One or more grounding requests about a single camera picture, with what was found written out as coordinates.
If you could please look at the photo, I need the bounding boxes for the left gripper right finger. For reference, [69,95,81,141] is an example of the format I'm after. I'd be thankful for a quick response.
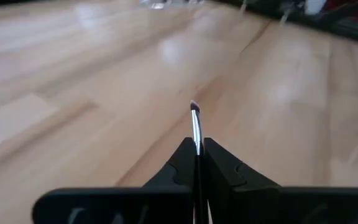
[203,138,358,224]

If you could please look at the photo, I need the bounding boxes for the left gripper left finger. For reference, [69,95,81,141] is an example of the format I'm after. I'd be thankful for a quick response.
[32,138,197,224]

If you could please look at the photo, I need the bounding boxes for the thin black makeup brush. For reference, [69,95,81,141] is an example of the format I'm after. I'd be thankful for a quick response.
[189,99,210,224]

